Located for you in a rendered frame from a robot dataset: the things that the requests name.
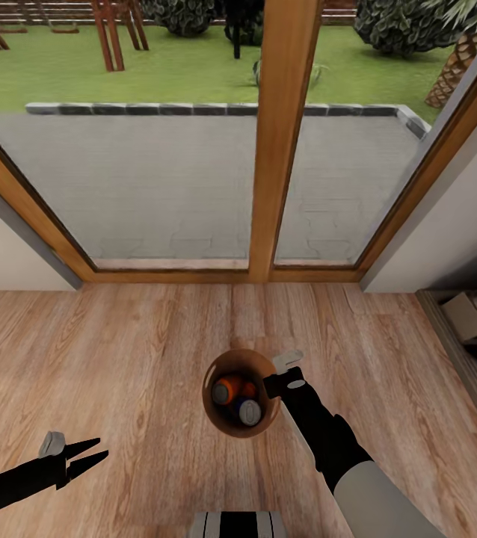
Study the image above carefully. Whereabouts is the trash can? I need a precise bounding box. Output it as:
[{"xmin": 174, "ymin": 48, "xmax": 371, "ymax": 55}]
[{"xmin": 201, "ymin": 347, "xmax": 282, "ymax": 439}]

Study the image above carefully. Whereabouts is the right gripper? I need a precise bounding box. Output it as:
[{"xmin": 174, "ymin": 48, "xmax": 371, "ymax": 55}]
[{"xmin": 262, "ymin": 366, "xmax": 304, "ymax": 399}]

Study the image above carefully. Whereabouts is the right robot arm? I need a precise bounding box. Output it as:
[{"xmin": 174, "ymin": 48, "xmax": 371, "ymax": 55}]
[{"xmin": 262, "ymin": 349, "xmax": 447, "ymax": 538}]

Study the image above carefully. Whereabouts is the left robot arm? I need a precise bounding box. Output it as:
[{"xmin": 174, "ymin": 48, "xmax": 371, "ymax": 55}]
[{"xmin": 0, "ymin": 432, "xmax": 108, "ymax": 509}]

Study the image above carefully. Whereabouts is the robot trunk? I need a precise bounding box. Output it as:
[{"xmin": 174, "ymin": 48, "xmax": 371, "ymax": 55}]
[{"xmin": 189, "ymin": 511, "xmax": 288, "ymax": 538}]

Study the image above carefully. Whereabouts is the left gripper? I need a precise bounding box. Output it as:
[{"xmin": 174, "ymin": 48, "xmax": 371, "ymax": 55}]
[{"xmin": 15, "ymin": 438, "xmax": 108, "ymax": 502}]

